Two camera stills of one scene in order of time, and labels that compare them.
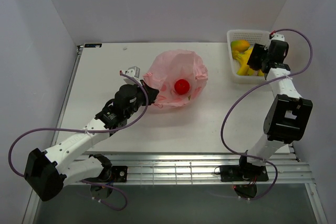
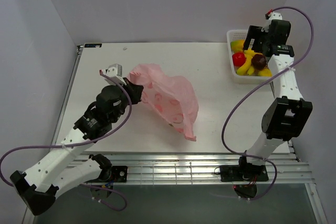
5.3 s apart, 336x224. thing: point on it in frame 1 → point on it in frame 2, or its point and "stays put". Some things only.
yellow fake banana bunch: (243, 68) stays put
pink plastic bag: (169, 66) → (172, 97)
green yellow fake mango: (240, 45) stays put
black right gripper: (258, 50) → (254, 32)
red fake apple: (181, 86) → (239, 59)
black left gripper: (152, 93) → (134, 91)
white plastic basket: (260, 37) stays put
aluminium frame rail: (201, 168) stays put
